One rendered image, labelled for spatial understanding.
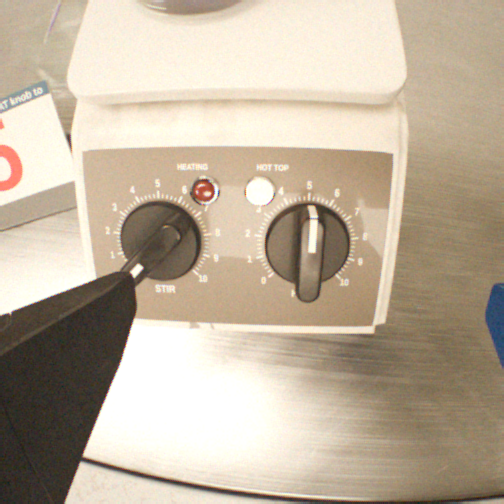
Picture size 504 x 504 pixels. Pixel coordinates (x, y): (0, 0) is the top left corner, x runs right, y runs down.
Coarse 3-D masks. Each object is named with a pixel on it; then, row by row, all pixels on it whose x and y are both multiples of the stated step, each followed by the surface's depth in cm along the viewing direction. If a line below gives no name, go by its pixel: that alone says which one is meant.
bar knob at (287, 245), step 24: (288, 216) 15; (312, 216) 13; (336, 216) 15; (288, 240) 15; (312, 240) 14; (336, 240) 15; (288, 264) 15; (312, 264) 14; (336, 264) 15; (312, 288) 14
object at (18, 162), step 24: (0, 120) 19; (24, 120) 19; (48, 120) 19; (0, 144) 19; (24, 144) 20; (48, 144) 20; (0, 168) 20; (24, 168) 20; (48, 168) 20; (0, 192) 21
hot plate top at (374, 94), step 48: (96, 0) 13; (288, 0) 13; (336, 0) 13; (384, 0) 13; (96, 48) 13; (144, 48) 13; (192, 48) 13; (240, 48) 13; (288, 48) 13; (336, 48) 12; (384, 48) 12; (96, 96) 13; (144, 96) 13; (192, 96) 13; (240, 96) 13; (288, 96) 13; (336, 96) 13; (384, 96) 12
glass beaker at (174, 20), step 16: (144, 0) 12; (160, 0) 11; (176, 0) 11; (192, 0) 11; (208, 0) 11; (224, 0) 12; (240, 0) 12; (256, 0) 13; (160, 16) 12; (176, 16) 12; (192, 16) 12; (208, 16) 12; (224, 16) 13
